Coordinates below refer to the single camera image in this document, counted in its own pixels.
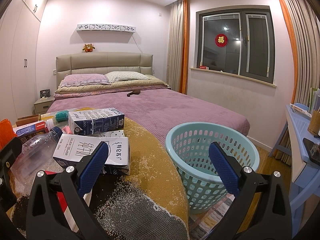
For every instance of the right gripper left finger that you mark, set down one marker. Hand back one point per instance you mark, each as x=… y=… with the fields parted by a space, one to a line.
x=45 y=217

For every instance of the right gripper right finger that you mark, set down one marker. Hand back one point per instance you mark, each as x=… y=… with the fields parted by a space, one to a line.
x=272 y=217

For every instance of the clear plastic bottle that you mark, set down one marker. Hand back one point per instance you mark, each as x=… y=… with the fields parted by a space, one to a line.
x=36 y=153

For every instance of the white milk carton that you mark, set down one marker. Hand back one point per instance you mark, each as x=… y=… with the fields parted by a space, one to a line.
x=72 y=148

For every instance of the pink tissue pack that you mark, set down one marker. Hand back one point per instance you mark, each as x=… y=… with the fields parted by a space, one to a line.
x=67 y=130

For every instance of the teal tissue pack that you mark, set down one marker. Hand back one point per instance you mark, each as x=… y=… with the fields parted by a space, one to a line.
x=61 y=116

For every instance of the dark blue milk carton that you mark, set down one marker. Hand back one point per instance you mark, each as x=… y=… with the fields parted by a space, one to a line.
x=91 y=122

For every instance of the white patterned wrapper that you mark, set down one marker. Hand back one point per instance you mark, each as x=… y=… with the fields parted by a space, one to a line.
x=110 y=134

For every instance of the red blue tiger card box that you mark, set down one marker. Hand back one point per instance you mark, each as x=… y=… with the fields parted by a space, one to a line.
x=28 y=131

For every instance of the light blue desk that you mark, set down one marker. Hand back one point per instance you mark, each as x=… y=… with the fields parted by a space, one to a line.
x=304 y=173

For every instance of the grey bedside nightstand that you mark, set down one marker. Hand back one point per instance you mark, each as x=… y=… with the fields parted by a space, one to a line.
x=42 y=105

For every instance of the black phone on desk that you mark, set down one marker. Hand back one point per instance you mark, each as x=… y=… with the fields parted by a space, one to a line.
x=312 y=150

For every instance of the purple pillow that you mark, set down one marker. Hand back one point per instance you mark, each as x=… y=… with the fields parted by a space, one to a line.
x=75 y=80

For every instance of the wooden pen holder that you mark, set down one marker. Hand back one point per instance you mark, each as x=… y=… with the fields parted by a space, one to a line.
x=314 y=125

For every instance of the light blue plastic laundry basket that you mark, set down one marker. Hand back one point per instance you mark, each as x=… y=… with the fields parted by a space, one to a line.
x=188 y=146

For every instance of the books on desk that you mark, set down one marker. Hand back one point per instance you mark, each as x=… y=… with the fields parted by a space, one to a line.
x=313 y=105

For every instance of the white built-in wardrobe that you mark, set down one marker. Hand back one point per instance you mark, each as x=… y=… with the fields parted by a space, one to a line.
x=20 y=26

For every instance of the beige padded headboard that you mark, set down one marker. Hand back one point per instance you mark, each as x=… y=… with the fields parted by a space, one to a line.
x=102 y=63

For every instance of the white patterned pillow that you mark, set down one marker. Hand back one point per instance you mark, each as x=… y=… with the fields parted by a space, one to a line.
x=117 y=76

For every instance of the orange plush toy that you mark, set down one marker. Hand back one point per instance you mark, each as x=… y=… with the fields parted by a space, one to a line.
x=88 y=48

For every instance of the bed with purple cover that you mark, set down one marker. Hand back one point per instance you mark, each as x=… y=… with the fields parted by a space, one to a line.
x=156 y=108

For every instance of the dark object on bed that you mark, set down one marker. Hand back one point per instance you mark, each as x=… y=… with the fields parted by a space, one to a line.
x=134 y=92

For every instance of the folded beige quilt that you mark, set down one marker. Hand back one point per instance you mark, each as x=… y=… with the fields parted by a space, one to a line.
x=119 y=86

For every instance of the dark framed window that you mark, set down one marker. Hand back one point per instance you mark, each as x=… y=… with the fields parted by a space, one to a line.
x=250 y=51

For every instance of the red round window decoration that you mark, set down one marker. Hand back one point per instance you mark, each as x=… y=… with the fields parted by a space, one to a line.
x=221 y=40

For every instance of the beige orange left curtain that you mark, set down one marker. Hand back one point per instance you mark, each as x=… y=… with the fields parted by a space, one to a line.
x=178 y=47

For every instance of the beige orange curtain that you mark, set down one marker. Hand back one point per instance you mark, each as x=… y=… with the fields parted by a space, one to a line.
x=303 y=30
x=178 y=47

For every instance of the beige orange right curtain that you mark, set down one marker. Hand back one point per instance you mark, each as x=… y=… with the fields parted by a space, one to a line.
x=303 y=30

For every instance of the small picture frame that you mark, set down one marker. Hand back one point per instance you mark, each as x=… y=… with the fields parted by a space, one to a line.
x=45 y=93

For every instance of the white decorative wall shelf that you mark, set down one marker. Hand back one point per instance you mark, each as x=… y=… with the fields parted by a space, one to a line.
x=105 y=27

